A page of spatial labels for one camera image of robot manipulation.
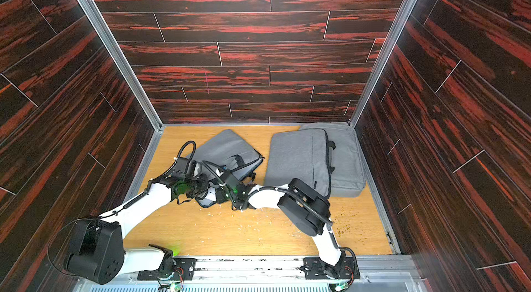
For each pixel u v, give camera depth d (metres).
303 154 0.98
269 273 0.73
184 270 0.73
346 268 0.72
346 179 0.89
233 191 0.70
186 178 0.69
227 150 1.03
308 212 0.43
